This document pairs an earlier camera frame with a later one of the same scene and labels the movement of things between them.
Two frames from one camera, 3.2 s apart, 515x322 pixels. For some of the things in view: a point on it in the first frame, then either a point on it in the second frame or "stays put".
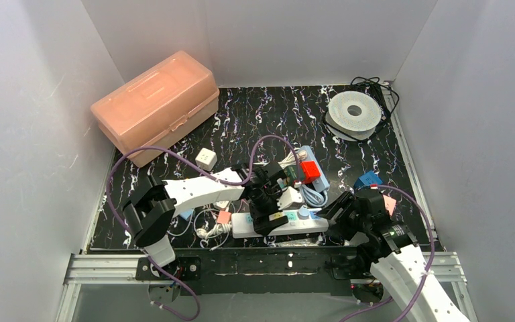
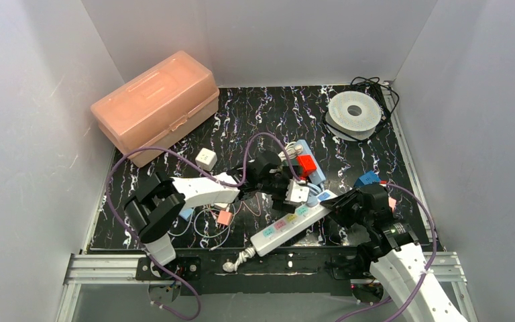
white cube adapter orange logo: x=206 y=159 stays put
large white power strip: x=300 y=221 → x=265 y=239
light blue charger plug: x=186 y=214 stays put
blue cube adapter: x=371 y=178 stays put
